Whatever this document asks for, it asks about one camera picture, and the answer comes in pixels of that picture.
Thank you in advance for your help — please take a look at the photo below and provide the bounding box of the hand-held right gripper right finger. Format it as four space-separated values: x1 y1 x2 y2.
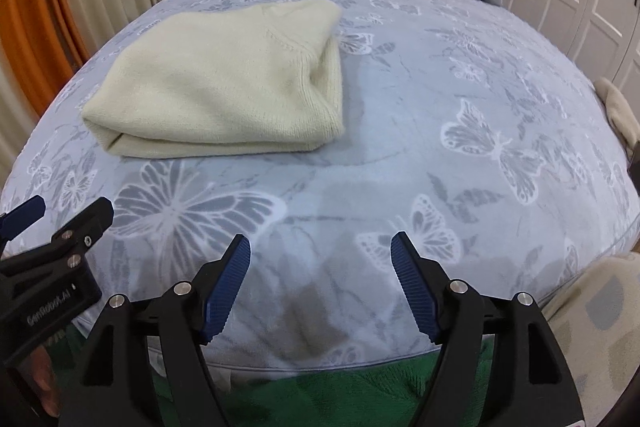
390 231 586 427

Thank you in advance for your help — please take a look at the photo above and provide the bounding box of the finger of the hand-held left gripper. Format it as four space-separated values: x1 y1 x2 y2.
52 198 115 268
0 195 47 249

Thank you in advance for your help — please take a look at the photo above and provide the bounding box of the person's left hand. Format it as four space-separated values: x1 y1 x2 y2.
15 341 68 419

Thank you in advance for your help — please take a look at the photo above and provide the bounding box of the green knit sweater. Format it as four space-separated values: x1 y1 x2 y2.
45 322 501 427

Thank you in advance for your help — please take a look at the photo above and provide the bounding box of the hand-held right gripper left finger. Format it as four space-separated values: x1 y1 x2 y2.
59 234 252 427

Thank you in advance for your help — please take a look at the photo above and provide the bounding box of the cream knit sweater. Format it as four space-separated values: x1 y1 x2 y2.
82 0 347 158

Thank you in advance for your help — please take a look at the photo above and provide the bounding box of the cream fuzzy cloth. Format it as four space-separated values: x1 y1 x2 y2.
594 77 640 148

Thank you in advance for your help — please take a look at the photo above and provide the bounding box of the cream patterned fleece garment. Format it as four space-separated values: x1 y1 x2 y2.
542 252 640 427

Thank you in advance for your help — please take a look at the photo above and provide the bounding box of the grey butterfly print bed sheet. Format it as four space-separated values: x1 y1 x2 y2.
0 0 631 370

